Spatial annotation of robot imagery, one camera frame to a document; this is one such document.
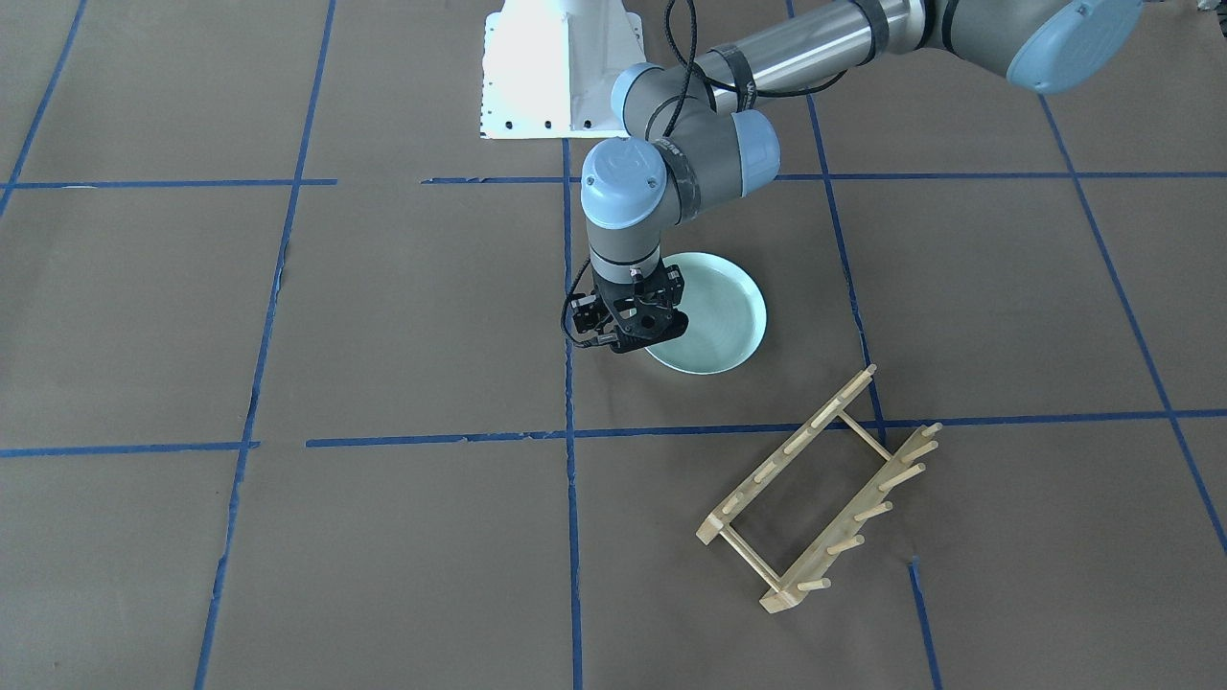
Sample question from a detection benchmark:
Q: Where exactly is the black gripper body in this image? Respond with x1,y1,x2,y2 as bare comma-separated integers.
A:
594,264,687,327

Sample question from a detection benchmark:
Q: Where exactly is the light green plate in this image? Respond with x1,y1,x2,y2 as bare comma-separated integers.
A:
647,252,768,374

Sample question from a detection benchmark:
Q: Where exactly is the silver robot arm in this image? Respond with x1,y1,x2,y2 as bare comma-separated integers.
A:
562,1,1144,351

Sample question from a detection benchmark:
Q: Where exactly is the wooden plate rack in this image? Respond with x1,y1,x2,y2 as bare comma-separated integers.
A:
696,363,942,614

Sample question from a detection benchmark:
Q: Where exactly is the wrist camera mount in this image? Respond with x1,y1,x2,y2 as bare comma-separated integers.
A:
561,287,690,355

